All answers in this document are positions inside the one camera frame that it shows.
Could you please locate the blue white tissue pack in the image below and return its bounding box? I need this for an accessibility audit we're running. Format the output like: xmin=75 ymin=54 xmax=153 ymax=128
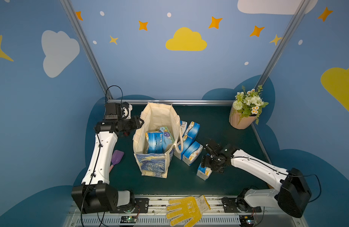
xmin=196 ymin=165 xmax=212 ymax=181
xmin=185 ymin=122 xmax=200 ymax=140
xmin=182 ymin=141 xmax=203 ymax=166
xmin=174 ymin=135 xmax=194 ymax=160
xmin=146 ymin=131 xmax=163 ymax=154
xmin=180 ymin=121 xmax=188 ymax=137

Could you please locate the teal cartoon tissue pack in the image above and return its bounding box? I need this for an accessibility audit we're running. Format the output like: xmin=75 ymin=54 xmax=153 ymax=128
xmin=159 ymin=126 xmax=175 ymax=153

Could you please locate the cream canvas tote bag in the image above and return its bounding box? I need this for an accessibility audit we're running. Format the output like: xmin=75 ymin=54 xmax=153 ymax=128
xmin=133 ymin=103 xmax=183 ymax=178

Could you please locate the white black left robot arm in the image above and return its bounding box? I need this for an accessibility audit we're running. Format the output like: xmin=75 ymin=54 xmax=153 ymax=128
xmin=71 ymin=116 xmax=144 ymax=214

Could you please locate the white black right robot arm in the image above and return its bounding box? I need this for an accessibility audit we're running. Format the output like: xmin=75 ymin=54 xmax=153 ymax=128
xmin=201 ymin=140 xmax=312 ymax=218

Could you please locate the purple pink spatula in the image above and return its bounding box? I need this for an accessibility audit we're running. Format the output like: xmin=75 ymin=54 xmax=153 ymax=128
xmin=109 ymin=150 xmax=124 ymax=172

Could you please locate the yellow knit work glove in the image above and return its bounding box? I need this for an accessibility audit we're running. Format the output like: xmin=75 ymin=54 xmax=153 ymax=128
xmin=166 ymin=195 xmax=210 ymax=227

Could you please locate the flower pot with white flowers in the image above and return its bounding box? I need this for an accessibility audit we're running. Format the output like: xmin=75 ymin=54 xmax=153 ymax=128
xmin=229 ymin=85 xmax=269 ymax=130

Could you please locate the right green circuit board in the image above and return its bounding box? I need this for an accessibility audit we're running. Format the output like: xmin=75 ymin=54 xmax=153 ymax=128
xmin=239 ymin=216 xmax=256 ymax=227

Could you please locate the green circuit board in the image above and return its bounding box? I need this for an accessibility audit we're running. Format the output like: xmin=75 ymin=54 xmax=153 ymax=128
xmin=120 ymin=216 xmax=138 ymax=224
xmin=239 ymin=216 xmax=256 ymax=227

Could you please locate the left green circuit board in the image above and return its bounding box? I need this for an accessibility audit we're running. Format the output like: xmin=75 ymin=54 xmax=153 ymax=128
xmin=120 ymin=216 xmax=138 ymax=224

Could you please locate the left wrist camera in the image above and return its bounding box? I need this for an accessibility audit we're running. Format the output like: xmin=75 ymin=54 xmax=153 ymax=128
xmin=104 ymin=102 xmax=133 ymax=120

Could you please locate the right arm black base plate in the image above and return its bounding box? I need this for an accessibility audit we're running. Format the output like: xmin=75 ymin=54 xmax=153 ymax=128
xmin=221 ymin=197 xmax=262 ymax=213

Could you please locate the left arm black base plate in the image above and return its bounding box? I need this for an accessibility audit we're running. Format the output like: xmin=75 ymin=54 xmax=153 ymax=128
xmin=110 ymin=198 xmax=150 ymax=214

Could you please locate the aluminium rail front frame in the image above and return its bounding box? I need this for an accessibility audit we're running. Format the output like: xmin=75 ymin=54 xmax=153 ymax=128
xmin=63 ymin=195 xmax=308 ymax=227

